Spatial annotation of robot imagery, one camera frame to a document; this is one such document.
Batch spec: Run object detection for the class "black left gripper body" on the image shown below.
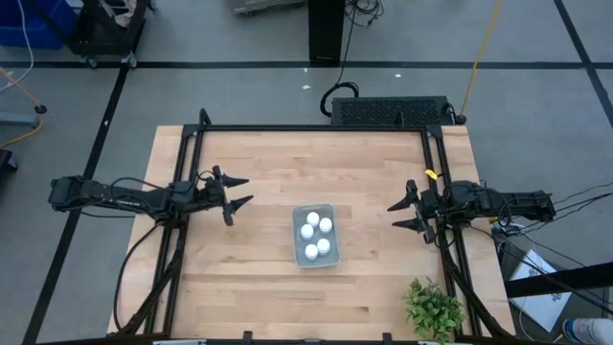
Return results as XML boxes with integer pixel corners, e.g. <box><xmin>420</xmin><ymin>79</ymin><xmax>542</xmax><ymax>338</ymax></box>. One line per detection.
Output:
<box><xmin>191</xmin><ymin>165</ymin><xmax>237</xmax><ymax>228</ymax></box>

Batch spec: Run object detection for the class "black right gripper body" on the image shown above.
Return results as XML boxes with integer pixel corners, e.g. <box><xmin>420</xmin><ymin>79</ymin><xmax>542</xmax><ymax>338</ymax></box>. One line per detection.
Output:
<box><xmin>405</xmin><ymin>179</ymin><xmax>450</xmax><ymax>245</ymax></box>

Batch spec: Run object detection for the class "clear plastic tray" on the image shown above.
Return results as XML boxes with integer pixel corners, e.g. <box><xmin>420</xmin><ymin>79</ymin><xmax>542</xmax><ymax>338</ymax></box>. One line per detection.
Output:
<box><xmin>290</xmin><ymin>203</ymin><xmax>342</xmax><ymax>269</ymax></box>

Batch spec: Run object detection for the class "green artificial plant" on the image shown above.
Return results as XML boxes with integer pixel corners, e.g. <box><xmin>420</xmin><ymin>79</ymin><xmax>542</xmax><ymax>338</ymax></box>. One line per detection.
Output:
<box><xmin>404</xmin><ymin>276</ymin><xmax>466</xmax><ymax>345</ymax></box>

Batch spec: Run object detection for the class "black perforated computer case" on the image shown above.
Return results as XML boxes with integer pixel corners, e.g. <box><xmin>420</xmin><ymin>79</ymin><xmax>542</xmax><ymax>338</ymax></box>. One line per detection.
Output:
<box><xmin>329</xmin><ymin>95</ymin><xmax>455</xmax><ymax>128</ymax></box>

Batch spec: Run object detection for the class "white paper sheet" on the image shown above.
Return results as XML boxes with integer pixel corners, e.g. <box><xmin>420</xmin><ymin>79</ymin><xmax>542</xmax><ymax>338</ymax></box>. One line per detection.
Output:
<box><xmin>508</xmin><ymin>248</ymin><xmax>574</xmax><ymax>333</ymax></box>

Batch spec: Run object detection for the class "black metal beam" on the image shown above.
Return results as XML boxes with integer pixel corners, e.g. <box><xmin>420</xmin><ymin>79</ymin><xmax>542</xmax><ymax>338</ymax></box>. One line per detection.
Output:
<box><xmin>505</xmin><ymin>262</ymin><xmax>613</xmax><ymax>298</ymax></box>

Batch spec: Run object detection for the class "black tower box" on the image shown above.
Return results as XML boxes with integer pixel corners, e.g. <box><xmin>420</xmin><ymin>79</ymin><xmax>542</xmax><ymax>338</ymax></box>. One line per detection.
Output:
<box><xmin>307</xmin><ymin>0</ymin><xmax>347</xmax><ymax>62</ymax></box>

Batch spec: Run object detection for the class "black wheeled cart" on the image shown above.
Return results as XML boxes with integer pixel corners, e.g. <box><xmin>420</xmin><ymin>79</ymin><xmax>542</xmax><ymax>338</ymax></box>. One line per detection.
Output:
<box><xmin>66</xmin><ymin>0</ymin><xmax>154</xmax><ymax>68</ymax></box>

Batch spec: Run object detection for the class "white blue shoe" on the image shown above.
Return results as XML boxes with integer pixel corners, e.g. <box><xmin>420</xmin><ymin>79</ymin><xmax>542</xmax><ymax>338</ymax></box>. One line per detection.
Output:
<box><xmin>562</xmin><ymin>317</ymin><xmax>613</xmax><ymax>345</ymax></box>

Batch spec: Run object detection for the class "blue plastic bin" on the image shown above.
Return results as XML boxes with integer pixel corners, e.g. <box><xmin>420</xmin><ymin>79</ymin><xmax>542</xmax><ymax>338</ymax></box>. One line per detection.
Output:
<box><xmin>0</xmin><ymin>0</ymin><xmax>78</xmax><ymax>51</ymax></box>

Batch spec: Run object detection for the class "black metal table frame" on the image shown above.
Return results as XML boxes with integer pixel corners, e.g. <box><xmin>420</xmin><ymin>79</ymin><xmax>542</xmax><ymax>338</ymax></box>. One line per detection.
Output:
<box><xmin>107</xmin><ymin>107</ymin><xmax>516</xmax><ymax>345</ymax></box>

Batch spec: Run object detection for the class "black coiled floor cable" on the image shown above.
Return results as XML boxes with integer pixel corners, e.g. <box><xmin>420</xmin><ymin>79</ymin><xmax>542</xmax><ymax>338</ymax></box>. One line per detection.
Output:
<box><xmin>319</xmin><ymin>9</ymin><xmax>360</xmax><ymax>119</ymax></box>

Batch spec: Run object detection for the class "long yellow cable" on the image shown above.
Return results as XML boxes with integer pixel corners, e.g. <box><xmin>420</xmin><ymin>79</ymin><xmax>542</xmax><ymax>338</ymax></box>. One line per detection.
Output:
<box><xmin>457</xmin><ymin>0</ymin><xmax>505</xmax><ymax>125</ymax></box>

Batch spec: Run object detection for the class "yellow cable with black foot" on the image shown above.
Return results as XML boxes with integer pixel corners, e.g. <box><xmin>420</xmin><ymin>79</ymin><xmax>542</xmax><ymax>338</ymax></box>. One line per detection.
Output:
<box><xmin>0</xmin><ymin>66</ymin><xmax>48</xmax><ymax>149</ymax></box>

